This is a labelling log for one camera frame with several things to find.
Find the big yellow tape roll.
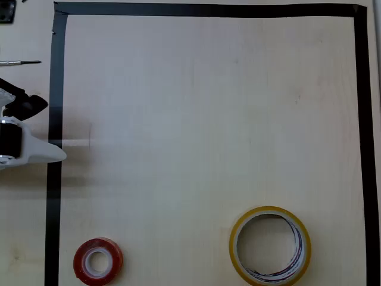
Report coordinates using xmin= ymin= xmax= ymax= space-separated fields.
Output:
xmin=228 ymin=205 xmax=313 ymax=286

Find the thin metal screwdriver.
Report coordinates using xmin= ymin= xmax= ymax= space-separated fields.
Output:
xmin=0 ymin=59 xmax=42 ymax=67

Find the black plastic part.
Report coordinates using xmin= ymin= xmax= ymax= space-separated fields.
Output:
xmin=0 ymin=0 xmax=15 ymax=24

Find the small red tape roll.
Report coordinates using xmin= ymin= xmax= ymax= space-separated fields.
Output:
xmin=73 ymin=237 xmax=124 ymax=286

